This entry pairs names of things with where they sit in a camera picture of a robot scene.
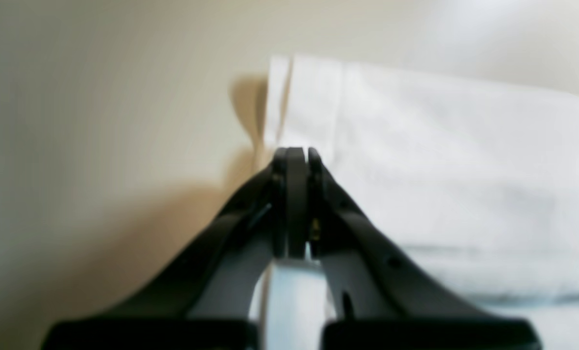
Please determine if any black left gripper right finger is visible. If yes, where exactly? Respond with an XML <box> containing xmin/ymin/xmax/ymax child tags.
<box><xmin>287</xmin><ymin>148</ymin><xmax>542</xmax><ymax>350</ymax></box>

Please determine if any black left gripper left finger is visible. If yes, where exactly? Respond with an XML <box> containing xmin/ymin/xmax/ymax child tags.
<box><xmin>42</xmin><ymin>148</ymin><xmax>288</xmax><ymax>350</ymax></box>

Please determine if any white T-shirt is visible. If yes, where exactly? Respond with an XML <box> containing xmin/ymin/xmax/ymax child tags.
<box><xmin>259</xmin><ymin>55</ymin><xmax>579</xmax><ymax>350</ymax></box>

